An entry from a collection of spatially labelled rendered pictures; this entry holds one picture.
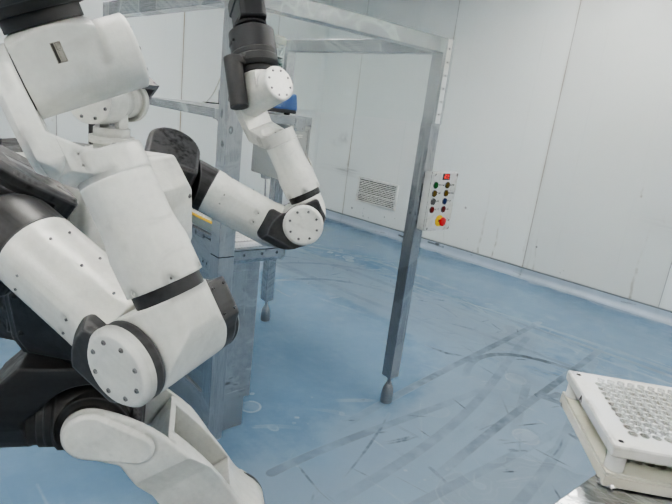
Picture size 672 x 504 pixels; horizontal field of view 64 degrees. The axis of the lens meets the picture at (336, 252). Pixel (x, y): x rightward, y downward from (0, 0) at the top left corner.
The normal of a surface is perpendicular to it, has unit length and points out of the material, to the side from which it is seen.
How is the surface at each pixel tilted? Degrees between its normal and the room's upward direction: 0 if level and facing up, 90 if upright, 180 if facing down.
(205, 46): 90
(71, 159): 73
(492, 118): 90
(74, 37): 92
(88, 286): 41
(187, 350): 106
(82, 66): 92
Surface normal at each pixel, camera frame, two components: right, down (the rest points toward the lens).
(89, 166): 0.35, -0.01
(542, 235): -0.68, 0.11
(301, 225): 0.18, 0.15
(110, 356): -0.47, 0.31
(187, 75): 0.73, 0.26
